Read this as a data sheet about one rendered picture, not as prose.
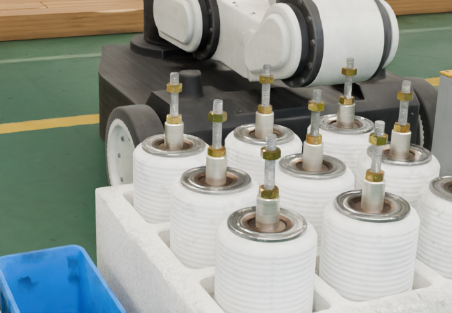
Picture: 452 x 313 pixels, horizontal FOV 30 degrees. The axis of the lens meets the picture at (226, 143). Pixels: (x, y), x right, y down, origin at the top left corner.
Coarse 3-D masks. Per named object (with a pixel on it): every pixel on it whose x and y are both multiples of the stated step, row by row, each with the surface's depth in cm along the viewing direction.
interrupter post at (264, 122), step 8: (256, 112) 103; (272, 112) 103; (256, 120) 103; (264, 120) 103; (272, 120) 103; (256, 128) 103; (264, 128) 103; (272, 128) 104; (256, 136) 104; (264, 136) 103
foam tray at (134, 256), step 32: (96, 192) 105; (128, 192) 105; (96, 224) 106; (128, 224) 95; (160, 224) 96; (128, 256) 95; (160, 256) 88; (128, 288) 97; (160, 288) 86; (192, 288) 82; (320, 288) 83; (416, 288) 87; (448, 288) 84
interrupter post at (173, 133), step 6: (168, 126) 98; (174, 126) 98; (180, 126) 98; (168, 132) 98; (174, 132) 98; (180, 132) 98; (168, 138) 98; (174, 138) 98; (180, 138) 98; (168, 144) 98; (174, 144) 98; (180, 144) 99
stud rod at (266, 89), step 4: (264, 68) 101; (268, 68) 101; (264, 72) 101; (268, 72) 101; (268, 76) 102; (264, 84) 102; (268, 84) 102; (264, 88) 102; (268, 88) 102; (264, 92) 102; (268, 92) 102; (264, 96) 102; (268, 96) 102; (264, 100) 102; (268, 100) 103; (264, 104) 103; (268, 104) 103
